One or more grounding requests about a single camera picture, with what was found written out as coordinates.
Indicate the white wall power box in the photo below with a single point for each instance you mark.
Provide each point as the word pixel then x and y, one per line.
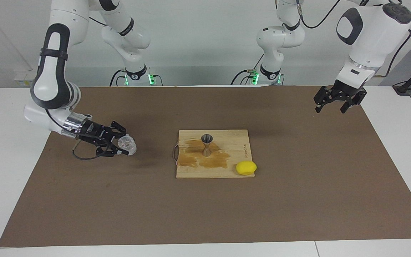
pixel 23 82

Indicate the yellow lemon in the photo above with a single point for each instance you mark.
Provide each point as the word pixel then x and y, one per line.
pixel 246 167

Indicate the brown table mat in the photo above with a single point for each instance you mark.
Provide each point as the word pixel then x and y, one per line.
pixel 120 200

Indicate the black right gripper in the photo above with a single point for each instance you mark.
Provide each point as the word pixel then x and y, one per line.
pixel 96 132

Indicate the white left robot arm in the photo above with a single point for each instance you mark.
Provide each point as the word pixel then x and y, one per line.
pixel 373 35

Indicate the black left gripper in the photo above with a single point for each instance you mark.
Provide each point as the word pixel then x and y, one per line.
pixel 346 92

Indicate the stained wooden cutting board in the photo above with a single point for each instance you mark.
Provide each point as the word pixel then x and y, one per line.
pixel 234 146

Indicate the steel cocktail jigger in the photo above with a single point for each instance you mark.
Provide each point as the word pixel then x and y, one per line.
pixel 207 150

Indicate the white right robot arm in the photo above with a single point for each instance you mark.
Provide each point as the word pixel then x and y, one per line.
pixel 52 82

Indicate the clear glass cup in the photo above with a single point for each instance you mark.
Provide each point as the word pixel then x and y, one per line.
pixel 127 143

